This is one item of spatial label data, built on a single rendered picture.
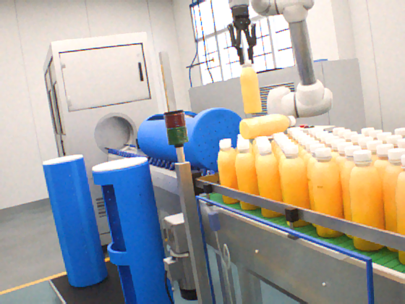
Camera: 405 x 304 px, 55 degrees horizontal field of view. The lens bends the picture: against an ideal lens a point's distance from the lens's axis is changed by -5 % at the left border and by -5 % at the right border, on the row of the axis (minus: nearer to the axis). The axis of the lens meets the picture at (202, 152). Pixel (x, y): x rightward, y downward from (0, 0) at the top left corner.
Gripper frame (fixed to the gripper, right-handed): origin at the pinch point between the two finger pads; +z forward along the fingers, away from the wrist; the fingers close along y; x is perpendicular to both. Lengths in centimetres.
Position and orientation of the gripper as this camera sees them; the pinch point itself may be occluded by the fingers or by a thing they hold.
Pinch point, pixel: (245, 56)
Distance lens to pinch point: 172.8
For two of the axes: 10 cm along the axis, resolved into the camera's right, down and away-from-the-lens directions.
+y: -9.1, 1.5, -3.8
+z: 1.2, 9.9, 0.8
